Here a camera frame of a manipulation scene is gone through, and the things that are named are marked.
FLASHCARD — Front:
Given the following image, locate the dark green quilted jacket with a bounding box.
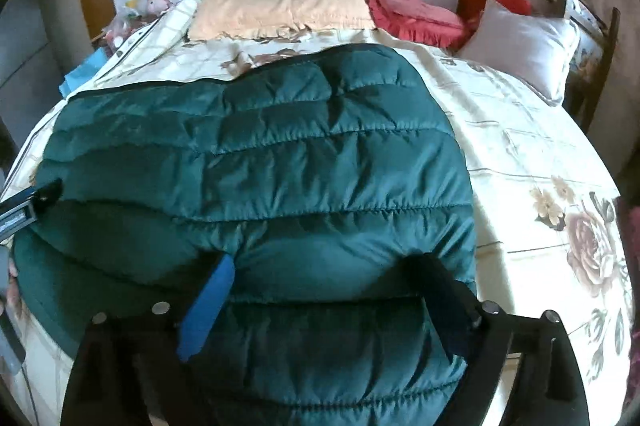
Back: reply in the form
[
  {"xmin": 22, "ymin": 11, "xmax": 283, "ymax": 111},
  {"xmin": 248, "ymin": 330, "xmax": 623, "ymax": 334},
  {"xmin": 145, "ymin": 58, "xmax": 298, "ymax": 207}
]
[{"xmin": 13, "ymin": 44, "xmax": 475, "ymax": 425}]

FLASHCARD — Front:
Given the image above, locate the grey refrigerator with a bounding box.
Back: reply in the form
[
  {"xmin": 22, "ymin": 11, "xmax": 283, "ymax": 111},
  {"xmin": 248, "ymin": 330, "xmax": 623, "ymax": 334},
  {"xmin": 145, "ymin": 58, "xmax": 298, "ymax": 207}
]
[{"xmin": 0, "ymin": 0, "xmax": 63, "ymax": 146}]

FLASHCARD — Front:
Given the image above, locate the blue paper bag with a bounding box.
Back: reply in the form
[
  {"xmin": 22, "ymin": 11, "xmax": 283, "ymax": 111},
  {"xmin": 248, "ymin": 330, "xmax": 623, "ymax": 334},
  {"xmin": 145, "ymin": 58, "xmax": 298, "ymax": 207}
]
[{"xmin": 58, "ymin": 47, "xmax": 108, "ymax": 99}]

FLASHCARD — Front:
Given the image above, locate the plush doll with red hat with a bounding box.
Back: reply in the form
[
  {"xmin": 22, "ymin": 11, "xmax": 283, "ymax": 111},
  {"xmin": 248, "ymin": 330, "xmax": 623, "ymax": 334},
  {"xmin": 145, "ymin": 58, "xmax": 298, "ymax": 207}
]
[{"xmin": 145, "ymin": 0, "xmax": 172, "ymax": 16}]

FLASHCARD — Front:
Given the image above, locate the peach ruffled pillow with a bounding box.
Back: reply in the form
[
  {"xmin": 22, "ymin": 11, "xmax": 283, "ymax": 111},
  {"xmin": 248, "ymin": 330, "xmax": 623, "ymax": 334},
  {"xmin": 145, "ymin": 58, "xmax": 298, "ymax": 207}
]
[{"xmin": 189, "ymin": 0, "xmax": 374, "ymax": 40}]

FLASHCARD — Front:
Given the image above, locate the white satin pillow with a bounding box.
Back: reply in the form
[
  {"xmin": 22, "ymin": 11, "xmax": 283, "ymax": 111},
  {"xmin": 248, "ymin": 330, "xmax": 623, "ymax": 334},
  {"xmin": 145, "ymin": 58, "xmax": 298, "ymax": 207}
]
[{"xmin": 458, "ymin": 0, "xmax": 580, "ymax": 106}]

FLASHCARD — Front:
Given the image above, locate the wooden chair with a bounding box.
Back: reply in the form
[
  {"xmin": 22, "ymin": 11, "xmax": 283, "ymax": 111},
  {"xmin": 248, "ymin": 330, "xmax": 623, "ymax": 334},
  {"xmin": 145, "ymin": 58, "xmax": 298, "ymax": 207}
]
[{"xmin": 533, "ymin": 0, "xmax": 620, "ymax": 131}]

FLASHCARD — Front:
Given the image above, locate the red ruffled heart pillow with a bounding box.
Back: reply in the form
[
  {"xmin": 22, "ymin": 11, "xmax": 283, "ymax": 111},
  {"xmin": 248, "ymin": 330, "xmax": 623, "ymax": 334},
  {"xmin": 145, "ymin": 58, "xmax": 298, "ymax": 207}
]
[{"xmin": 366, "ymin": 0, "xmax": 470, "ymax": 50}]

